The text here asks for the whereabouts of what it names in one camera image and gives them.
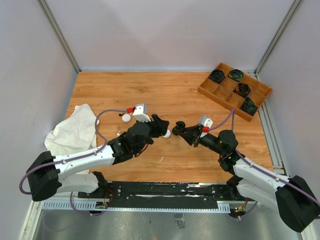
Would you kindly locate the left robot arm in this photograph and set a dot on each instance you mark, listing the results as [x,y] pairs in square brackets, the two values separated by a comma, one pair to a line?
[49,175]

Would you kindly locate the blue green swirl cup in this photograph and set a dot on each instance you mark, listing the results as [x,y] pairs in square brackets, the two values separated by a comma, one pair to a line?
[248,106]

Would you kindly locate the dark swirl cup far left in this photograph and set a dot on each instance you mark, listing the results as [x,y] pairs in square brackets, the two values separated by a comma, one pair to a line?
[217,76]

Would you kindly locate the white cloth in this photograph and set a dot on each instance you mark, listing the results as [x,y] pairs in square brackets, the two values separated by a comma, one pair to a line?
[75,134]

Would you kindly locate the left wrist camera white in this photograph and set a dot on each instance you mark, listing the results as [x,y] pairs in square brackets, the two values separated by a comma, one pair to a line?
[140,113]

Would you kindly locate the wooden compartment tray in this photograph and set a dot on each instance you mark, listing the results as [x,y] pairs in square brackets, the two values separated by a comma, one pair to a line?
[223,93]

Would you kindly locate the white charging case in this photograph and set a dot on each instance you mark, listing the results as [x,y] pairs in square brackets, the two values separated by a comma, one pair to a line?
[167,134]
[126,118]

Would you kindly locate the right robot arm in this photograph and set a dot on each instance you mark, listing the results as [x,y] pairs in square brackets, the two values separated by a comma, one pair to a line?
[290,197]

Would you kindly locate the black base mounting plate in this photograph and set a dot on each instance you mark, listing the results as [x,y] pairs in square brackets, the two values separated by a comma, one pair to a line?
[158,193]

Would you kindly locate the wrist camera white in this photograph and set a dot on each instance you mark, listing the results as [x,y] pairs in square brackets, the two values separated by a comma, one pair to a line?
[205,121]
[140,113]

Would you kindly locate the dark red swirl cup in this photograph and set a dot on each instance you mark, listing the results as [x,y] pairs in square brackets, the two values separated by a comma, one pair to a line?
[242,89]

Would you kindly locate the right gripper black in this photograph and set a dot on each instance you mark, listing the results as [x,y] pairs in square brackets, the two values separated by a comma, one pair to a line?
[193,135]

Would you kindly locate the black charging case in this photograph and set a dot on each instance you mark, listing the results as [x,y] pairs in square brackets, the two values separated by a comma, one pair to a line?
[180,127]

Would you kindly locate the slotted cable duct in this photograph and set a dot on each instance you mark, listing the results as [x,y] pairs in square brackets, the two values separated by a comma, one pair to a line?
[92,205]

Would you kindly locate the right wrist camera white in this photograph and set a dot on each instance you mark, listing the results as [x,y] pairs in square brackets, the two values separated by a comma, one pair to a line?
[205,121]

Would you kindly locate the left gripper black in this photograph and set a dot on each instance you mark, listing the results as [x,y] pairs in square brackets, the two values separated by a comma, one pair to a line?
[160,127]

